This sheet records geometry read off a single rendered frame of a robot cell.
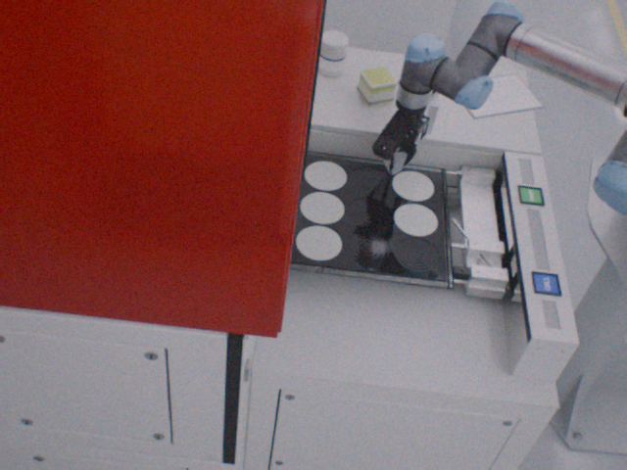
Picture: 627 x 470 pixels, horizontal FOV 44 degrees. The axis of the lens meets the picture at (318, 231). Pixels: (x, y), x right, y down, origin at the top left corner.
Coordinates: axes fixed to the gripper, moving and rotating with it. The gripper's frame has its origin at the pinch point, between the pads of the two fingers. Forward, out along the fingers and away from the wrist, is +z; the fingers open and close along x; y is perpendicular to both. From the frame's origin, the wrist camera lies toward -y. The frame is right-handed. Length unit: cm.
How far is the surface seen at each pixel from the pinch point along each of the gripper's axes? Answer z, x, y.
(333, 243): 1.7, -1.3, -26.8
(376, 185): 1.7, 0.8, -4.8
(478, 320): 9.6, -35.4, -18.8
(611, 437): 90, -81, 34
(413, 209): 1.6, -10.0, -5.9
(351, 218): 1.7, -0.3, -18.0
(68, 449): 11, 12, -92
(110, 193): -57, 1, -85
